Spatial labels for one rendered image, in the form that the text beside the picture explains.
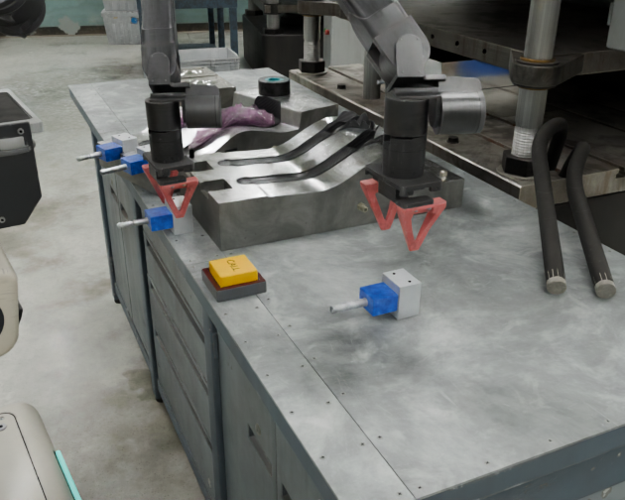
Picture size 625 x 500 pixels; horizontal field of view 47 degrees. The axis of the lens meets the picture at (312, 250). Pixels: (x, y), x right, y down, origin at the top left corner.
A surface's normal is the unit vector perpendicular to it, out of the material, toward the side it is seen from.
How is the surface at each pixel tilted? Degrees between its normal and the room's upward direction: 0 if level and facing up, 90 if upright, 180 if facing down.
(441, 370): 0
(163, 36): 58
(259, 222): 90
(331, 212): 90
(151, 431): 0
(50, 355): 0
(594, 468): 90
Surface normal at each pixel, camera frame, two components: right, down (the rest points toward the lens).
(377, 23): 0.04, -0.05
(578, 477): 0.42, 0.40
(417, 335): 0.00, -0.90
